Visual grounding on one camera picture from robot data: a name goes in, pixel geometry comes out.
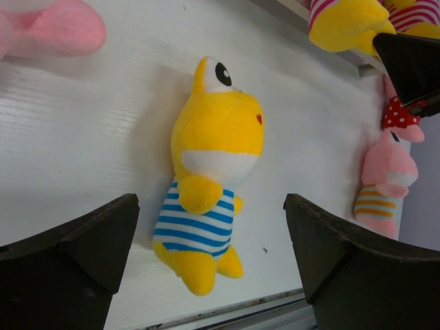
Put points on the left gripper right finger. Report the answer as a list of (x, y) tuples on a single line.
[(357, 279)]

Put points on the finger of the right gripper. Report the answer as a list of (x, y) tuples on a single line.
[(412, 64)]

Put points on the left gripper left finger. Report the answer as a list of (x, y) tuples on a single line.
[(66, 277)]

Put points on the yellow toy pink stripes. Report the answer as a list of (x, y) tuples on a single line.
[(414, 17), (337, 26)]

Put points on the pink toy red polka-dot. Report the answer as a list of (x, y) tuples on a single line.
[(398, 119)]

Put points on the pink toy orange stripes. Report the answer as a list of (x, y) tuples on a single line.
[(387, 173)]

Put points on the yellow toy blue stripes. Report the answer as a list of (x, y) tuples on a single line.
[(215, 143)]

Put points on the white two-tier shelf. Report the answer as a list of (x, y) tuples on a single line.
[(296, 14)]

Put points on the aluminium rail frame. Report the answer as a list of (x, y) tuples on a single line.
[(286, 310)]

